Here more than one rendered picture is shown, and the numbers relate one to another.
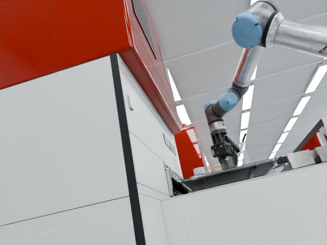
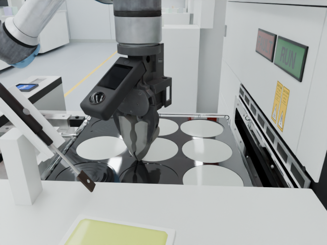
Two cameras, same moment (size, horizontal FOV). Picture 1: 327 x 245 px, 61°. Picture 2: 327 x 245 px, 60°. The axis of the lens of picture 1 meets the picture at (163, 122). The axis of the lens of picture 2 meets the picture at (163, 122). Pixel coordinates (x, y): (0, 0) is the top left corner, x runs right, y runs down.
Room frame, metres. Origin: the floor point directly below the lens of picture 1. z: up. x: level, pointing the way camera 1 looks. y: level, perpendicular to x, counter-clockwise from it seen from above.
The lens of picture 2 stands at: (1.72, -0.26, 1.18)
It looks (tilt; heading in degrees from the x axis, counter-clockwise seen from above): 24 degrees down; 174
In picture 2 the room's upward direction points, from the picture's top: straight up
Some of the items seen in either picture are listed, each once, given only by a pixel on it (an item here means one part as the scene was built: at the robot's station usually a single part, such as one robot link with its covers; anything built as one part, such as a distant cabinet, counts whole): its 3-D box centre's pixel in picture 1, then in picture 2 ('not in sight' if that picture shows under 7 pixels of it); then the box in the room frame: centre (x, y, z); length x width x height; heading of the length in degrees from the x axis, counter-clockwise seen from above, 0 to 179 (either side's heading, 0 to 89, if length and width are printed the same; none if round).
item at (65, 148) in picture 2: (270, 167); (66, 147); (1.18, -0.40, 0.90); 0.38 x 0.01 x 0.01; 171
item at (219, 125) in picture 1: (218, 128); (136, 30); (1.24, -0.25, 1.13); 0.08 x 0.08 x 0.05
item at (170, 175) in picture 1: (179, 188); (255, 149); (1.22, -0.01, 0.89); 0.44 x 0.02 x 0.10; 171
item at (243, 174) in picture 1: (227, 177); (154, 149); (1.21, -0.22, 0.90); 0.34 x 0.34 x 0.01; 81
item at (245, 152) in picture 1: (242, 154); (32, 148); (1.43, -0.37, 1.03); 0.06 x 0.04 x 0.13; 81
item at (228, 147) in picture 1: (221, 144); (142, 78); (1.23, -0.24, 1.05); 0.09 x 0.08 x 0.12; 143
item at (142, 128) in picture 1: (161, 152); (250, 69); (1.05, 0.03, 1.02); 0.81 x 0.03 x 0.40; 171
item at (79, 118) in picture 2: (281, 159); (77, 120); (1.04, -0.40, 0.90); 0.04 x 0.02 x 0.03; 81
